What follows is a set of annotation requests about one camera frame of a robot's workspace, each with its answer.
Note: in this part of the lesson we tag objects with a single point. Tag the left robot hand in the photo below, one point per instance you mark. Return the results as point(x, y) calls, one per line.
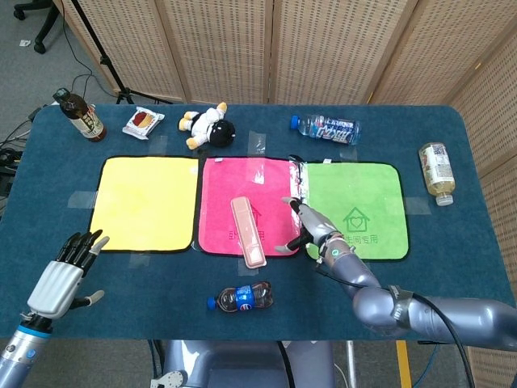
point(56, 289)

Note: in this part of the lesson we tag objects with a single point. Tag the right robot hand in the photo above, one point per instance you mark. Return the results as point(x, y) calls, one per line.
point(315, 228)

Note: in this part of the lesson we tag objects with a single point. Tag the long pink plastic box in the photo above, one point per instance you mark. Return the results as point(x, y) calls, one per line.
point(246, 230)

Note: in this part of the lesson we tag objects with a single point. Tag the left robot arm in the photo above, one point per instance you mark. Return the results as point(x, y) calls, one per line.
point(20, 347)

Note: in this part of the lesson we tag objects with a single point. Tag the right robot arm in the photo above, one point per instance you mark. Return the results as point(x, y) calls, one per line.
point(375, 303)

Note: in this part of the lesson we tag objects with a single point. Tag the green microfiber cloth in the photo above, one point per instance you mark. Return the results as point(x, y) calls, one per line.
point(363, 186)

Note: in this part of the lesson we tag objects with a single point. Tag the pink microfiber cloth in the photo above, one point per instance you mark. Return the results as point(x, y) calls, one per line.
point(226, 182)

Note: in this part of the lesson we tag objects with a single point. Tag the yellow microfiber cloth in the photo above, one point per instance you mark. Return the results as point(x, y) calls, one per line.
point(141, 202)

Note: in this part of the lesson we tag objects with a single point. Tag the crinkled clear tape strip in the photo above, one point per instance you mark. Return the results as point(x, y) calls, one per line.
point(299, 178)

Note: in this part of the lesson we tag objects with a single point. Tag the blue felt table cover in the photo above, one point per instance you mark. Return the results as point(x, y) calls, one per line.
point(121, 303)

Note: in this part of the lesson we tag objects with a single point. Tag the Pepsi cola bottle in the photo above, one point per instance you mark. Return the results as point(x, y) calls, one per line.
point(242, 297)

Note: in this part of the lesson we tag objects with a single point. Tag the blue sports drink bottle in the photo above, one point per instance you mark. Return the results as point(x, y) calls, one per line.
point(331, 129)

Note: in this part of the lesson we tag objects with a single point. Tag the pale yellow tea bottle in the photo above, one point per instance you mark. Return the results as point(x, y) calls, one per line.
point(438, 169)

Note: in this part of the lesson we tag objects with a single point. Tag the metal table leg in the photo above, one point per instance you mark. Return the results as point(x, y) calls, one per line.
point(351, 363)

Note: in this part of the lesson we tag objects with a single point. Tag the black white plush toy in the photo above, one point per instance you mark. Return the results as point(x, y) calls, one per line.
point(210, 127)

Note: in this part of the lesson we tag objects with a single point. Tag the grey robot torso base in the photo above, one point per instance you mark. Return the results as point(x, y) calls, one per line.
point(242, 368)

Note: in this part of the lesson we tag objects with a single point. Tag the dark tea bottle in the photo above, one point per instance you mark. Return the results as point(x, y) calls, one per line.
point(85, 119)

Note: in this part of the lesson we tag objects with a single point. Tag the white snack cake packet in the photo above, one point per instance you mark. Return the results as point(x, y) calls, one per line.
point(141, 121)

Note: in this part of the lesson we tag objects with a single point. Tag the woven folding screen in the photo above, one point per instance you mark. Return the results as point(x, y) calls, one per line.
point(222, 40)

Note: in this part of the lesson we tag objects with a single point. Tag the black tripod stand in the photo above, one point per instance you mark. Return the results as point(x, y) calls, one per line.
point(109, 64)

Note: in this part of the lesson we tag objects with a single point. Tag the white paper scrap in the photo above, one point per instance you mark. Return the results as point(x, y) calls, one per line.
point(24, 42)

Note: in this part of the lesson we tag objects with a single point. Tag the black office chair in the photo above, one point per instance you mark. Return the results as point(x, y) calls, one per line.
point(46, 28)

